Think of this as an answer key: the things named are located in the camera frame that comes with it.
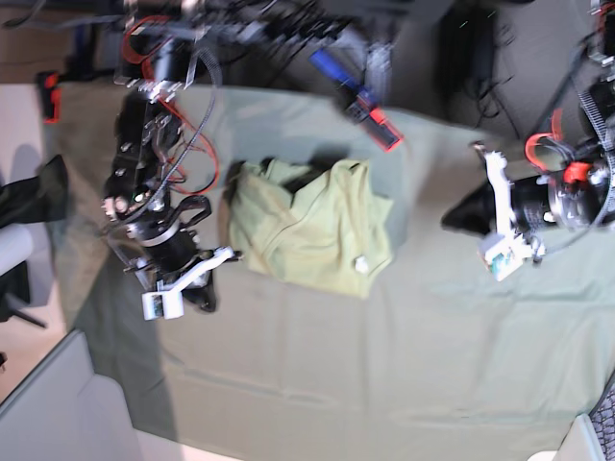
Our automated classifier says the grey storage bin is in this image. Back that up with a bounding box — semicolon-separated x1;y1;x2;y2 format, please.
1;330;143;460

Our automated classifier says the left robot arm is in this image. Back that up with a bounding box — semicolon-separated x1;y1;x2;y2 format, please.
441;1;614;260

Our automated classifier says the blue and orange clamp tool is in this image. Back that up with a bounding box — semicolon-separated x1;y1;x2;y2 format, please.
309;48;404;152

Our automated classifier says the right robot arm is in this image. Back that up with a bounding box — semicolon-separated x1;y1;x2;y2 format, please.
102;1;239;320

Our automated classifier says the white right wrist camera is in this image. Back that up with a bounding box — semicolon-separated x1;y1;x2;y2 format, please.
141;290;185;321

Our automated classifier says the dark green cloth pile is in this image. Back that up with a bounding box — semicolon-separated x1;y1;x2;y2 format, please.
1;155;69;228

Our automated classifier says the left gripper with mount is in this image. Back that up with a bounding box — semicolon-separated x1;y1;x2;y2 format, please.
440;144;614;255

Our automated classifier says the red and black clamp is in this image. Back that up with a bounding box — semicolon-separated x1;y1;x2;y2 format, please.
36;71;61;124

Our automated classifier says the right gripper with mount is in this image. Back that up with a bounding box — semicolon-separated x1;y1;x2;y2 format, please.
125;225;221;313

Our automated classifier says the black power adapter brick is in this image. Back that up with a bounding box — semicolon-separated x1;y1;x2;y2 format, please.
435;8;497;97

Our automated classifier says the light green T-shirt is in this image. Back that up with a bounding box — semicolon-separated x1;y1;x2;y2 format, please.
228;158;393;299

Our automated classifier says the grey-green table cloth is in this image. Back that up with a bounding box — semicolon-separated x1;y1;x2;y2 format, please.
47;83;614;460

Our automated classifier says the white cylinder roll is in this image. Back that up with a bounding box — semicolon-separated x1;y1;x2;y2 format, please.
0;224;34;276

